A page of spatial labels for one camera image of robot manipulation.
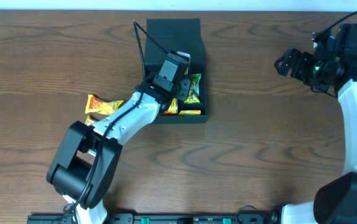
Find red Pringles can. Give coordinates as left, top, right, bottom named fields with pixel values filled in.
left=163, top=104, right=176, bottom=115

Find yellow chocolate cake packet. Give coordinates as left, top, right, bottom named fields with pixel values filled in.
left=163, top=67, right=190, bottom=115

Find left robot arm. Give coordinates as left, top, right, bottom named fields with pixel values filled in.
left=46, top=52, right=191, bottom=223

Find yellow Apollo cake packet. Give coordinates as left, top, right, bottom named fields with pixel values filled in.
left=84, top=115, right=97, bottom=126

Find green snack packet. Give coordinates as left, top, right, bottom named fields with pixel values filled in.
left=184, top=73, right=202, bottom=104

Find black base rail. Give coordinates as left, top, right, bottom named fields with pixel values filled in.
left=27, top=212, right=280, bottom=224

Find yellow peanut butter packet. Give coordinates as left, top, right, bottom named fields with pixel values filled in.
left=85, top=95, right=124, bottom=115

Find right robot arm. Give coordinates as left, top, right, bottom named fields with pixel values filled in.
left=269, top=24, right=357, bottom=223

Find dark green open gift box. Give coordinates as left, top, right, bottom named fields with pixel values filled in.
left=146, top=19, right=208, bottom=124

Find orange-yellow biscuit packet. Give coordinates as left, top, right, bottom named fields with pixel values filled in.
left=178, top=110, right=201, bottom=116

